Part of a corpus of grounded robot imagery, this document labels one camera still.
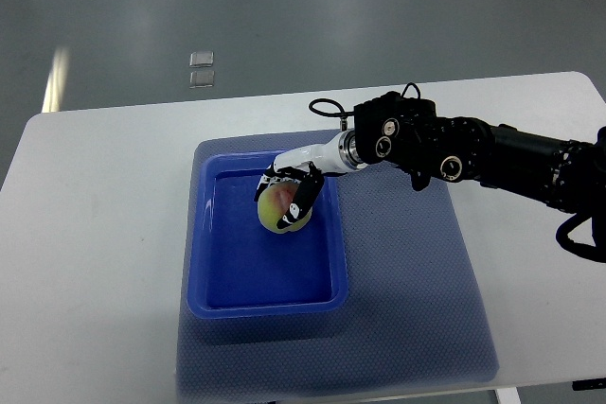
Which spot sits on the metal floor plate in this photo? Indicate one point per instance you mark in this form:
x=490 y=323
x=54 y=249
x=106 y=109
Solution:
x=203 y=58
x=202 y=79

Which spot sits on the blue plastic tray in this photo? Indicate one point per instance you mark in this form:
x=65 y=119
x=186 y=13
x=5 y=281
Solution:
x=239 y=269

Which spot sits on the white table leg bracket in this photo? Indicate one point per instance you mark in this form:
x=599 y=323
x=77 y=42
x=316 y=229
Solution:
x=509 y=395

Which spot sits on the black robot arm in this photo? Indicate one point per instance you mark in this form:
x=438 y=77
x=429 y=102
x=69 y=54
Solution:
x=566 y=175

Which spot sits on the lower metal floor plate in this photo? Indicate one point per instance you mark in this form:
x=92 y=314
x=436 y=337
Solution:
x=202 y=79

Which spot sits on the blue grey textured mat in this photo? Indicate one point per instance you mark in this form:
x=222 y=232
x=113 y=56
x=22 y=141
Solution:
x=413 y=318

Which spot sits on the upper metal floor plate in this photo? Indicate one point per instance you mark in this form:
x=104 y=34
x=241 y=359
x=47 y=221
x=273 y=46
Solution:
x=203 y=58

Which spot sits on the green red peach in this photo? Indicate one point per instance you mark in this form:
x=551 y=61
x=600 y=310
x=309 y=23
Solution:
x=274 y=202

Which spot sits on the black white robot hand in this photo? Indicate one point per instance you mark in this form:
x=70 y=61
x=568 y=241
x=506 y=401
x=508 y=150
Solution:
x=309 y=166

